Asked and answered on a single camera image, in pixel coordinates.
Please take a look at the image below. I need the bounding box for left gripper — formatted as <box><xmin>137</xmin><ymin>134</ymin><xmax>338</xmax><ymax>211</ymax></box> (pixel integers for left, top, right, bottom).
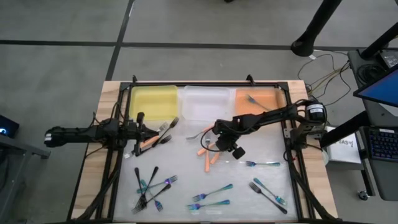
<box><xmin>124</xmin><ymin>112</ymin><xmax>160</xmax><ymax>157</ymax></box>

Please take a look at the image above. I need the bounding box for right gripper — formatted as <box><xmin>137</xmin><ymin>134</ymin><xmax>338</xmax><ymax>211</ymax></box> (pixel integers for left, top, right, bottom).
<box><xmin>215</xmin><ymin>117</ymin><xmax>246</xmax><ymax>161</ymax></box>

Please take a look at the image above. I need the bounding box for black metal fork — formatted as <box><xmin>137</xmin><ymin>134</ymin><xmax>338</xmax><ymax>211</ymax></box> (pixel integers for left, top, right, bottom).
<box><xmin>139</xmin><ymin>134</ymin><xmax>173</xmax><ymax>154</ymax></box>
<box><xmin>131</xmin><ymin>183</ymin><xmax>172</xmax><ymax>215</ymax></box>
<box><xmin>151</xmin><ymin>116</ymin><xmax>180</xmax><ymax>147</ymax></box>
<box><xmin>134</xmin><ymin>166</ymin><xmax>160</xmax><ymax>215</ymax></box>
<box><xmin>248</xmin><ymin>181</ymin><xmax>289</xmax><ymax>215</ymax></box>
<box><xmin>134</xmin><ymin>167</ymin><xmax>147</xmax><ymax>214</ymax></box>

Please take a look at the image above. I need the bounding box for orange plastic bin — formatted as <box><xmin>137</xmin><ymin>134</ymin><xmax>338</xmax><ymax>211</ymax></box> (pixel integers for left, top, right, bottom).
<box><xmin>234</xmin><ymin>88</ymin><xmax>287</xmax><ymax>118</ymax></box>

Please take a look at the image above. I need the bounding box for yellow plastic bin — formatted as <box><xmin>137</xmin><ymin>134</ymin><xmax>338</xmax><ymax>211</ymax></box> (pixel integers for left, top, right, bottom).
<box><xmin>129</xmin><ymin>85</ymin><xmax>180</xmax><ymax>122</ymax></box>

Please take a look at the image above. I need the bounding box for clear plastic bin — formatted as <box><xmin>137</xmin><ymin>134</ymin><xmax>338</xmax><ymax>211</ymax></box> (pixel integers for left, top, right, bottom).
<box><xmin>178</xmin><ymin>85</ymin><xmax>236</xmax><ymax>122</ymax></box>

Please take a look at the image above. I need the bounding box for white labelled box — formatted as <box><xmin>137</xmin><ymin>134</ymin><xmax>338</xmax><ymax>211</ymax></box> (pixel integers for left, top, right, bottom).
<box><xmin>325</xmin><ymin>125</ymin><xmax>363</xmax><ymax>165</ymax></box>

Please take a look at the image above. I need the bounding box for grey side table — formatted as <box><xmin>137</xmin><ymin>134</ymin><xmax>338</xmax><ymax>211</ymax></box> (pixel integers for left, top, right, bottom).
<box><xmin>0</xmin><ymin>133</ymin><xmax>52</xmax><ymax>224</ymax></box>

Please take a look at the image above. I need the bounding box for black device with blue light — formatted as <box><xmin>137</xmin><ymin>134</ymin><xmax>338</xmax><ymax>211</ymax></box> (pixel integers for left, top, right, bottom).
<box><xmin>0</xmin><ymin>114</ymin><xmax>21</xmax><ymax>139</ymax></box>

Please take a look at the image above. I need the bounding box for black backlit keyboard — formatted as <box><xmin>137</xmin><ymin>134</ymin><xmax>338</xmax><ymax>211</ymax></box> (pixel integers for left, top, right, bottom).
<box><xmin>368</xmin><ymin>126</ymin><xmax>398</xmax><ymax>163</ymax></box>

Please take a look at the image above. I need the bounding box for blue lit monitor screen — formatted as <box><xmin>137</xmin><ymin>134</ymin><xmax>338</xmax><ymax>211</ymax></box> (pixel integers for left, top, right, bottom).
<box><xmin>353</xmin><ymin>66</ymin><xmax>398</xmax><ymax>108</ymax></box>

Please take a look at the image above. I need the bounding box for grey equipment cart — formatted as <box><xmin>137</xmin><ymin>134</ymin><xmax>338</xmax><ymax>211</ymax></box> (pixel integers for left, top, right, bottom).
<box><xmin>347</xmin><ymin>49</ymin><xmax>398</xmax><ymax>202</ymax></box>

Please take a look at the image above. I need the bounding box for grey power adapter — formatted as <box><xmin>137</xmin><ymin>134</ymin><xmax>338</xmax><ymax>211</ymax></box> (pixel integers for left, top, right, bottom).
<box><xmin>379</xmin><ymin>49</ymin><xmax>398</xmax><ymax>68</ymax></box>

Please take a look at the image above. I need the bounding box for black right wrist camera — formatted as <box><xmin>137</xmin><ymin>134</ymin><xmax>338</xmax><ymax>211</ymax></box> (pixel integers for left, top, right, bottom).
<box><xmin>214</xmin><ymin>134</ymin><xmax>233</xmax><ymax>152</ymax></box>

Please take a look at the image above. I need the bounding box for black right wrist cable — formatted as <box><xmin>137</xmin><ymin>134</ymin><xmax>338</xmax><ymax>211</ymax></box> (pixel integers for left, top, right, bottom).
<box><xmin>200</xmin><ymin>136</ymin><xmax>220</xmax><ymax>154</ymax></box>

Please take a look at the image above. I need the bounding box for yellow floor cable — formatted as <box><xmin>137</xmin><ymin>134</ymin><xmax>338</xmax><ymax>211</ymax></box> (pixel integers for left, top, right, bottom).
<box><xmin>307</xmin><ymin>62</ymin><xmax>351</xmax><ymax>96</ymax></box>

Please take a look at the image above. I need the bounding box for black floor cable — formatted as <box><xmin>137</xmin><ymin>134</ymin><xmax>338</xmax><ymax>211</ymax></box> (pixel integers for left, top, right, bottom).
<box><xmin>297</xmin><ymin>53</ymin><xmax>352</xmax><ymax>107</ymax></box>

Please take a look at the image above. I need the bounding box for black stand post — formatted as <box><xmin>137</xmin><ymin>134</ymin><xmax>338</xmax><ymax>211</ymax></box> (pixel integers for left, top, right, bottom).
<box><xmin>359</xmin><ymin>21</ymin><xmax>398</xmax><ymax>60</ymax></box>
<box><xmin>290</xmin><ymin>0</ymin><xmax>343</xmax><ymax>58</ymax></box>

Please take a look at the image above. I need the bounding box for coiled black cable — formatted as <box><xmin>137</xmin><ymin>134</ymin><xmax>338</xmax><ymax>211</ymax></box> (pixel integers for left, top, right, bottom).
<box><xmin>355</xmin><ymin>63</ymin><xmax>379</xmax><ymax>85</ymax></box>

